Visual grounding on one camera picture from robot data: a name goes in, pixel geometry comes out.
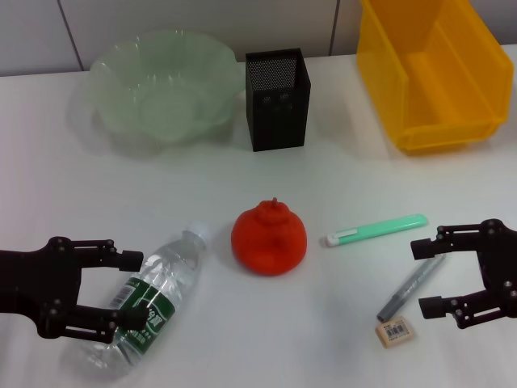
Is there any clear green-label water bottle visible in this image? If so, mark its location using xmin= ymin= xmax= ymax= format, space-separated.
xmin=60 ymin=221 xmax=214 ymax=381

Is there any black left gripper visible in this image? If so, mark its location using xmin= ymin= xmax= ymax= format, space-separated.
xmin=0 ymin=238 xmax=149 ymax=344

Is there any green pen with white clip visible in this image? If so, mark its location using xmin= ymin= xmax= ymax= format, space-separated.
xmin=322 ymin=213 xmax=429 ymax=248

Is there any yellow plastic storage bin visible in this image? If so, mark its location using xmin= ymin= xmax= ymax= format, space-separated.
xmin=355 ymin=0 xmax=515 ymax=157

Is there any orange fruit with stem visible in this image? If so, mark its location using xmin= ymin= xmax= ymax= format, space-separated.
xmin=230 ymin=196 xmax=308 ymax=276

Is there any black mesh pen holder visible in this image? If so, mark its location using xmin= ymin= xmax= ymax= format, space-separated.
xmin=245 ymin=47 xmax=312 ymax=153

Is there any beige eraser with barcode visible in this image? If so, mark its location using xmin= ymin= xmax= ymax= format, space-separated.
xmin=374 ymin=318 xmax=416 ymax=348

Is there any grey marker pen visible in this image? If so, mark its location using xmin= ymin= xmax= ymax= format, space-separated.
xmin=376 ymin=253 xmax=447 ymax=323

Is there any translucent green wavy fruit plate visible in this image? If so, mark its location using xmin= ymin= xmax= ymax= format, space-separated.
xmin=82 ymin=28 xmax=240 ymax=157

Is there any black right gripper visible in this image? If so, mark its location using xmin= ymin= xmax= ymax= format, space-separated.
xmin=410 ymin=219 xmax=517 ymax=331

